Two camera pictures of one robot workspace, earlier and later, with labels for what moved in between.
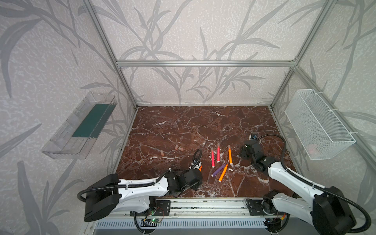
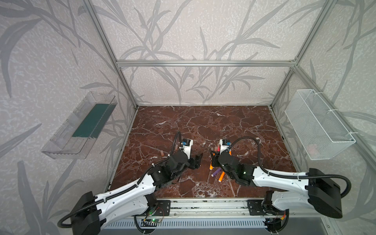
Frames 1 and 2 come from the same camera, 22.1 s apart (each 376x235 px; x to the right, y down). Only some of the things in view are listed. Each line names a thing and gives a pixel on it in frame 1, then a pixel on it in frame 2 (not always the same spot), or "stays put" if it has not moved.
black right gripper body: x=248 y=150 -> x=220 y=160
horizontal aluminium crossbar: x=205 y=63 stays put
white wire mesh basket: x=317 y=129 stays put
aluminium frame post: x=108 y=45 stays put
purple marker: x=218 y=170 stays put
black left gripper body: x=197 y=175 -> x=190 y=161
